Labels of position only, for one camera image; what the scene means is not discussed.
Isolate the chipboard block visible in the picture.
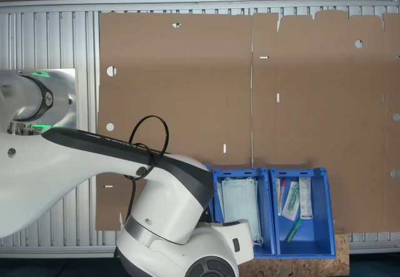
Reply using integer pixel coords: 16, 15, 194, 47
239, 233, 350, 277

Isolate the loose green tube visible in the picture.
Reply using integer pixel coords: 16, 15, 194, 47
284, 219, 303, 245

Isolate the green swab in clear bag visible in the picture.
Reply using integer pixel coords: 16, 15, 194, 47
281, 180, 301, 221

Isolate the stack of white face masks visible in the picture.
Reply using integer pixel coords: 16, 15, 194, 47
217, 176, 265, 248

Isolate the red-capped tube in clear bag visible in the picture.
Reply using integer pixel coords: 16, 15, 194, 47
275, 177, 288, 217

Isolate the white printed flat packet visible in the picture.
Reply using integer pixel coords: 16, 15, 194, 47
299, 176, 314, 221

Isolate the black base cable with connector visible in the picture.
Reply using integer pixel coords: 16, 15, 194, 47
7, 122, 34, 136

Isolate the blue bin holding masks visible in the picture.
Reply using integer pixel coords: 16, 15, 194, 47
212, 166, 278, 261

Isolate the brown cardboard sheet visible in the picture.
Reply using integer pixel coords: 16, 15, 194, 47
95, 11, 253, 231
251, 9, 400, 236

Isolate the blue bin holding tubes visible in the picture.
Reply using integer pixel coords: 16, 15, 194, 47
270, 166, 337, 259

